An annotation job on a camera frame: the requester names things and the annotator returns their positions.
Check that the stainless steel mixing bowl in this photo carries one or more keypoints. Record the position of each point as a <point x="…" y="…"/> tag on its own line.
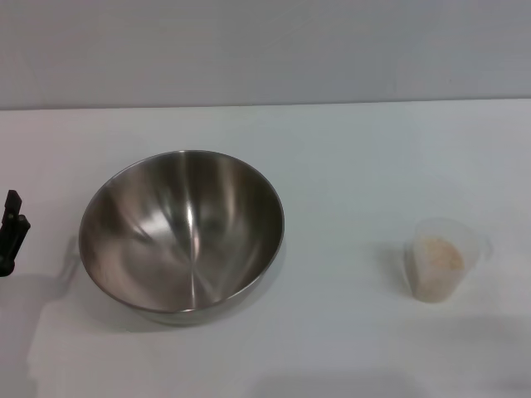
<point x="182" y="232"/>

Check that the white rice grains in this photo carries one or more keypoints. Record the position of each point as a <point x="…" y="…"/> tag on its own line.
<point x="439" y="261"/>

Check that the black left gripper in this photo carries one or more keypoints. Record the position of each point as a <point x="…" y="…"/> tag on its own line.
<point x="6" y="269"/>

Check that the clear plastic measuring cup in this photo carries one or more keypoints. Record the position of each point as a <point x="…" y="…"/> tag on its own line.
<point x="477" y="244"/>

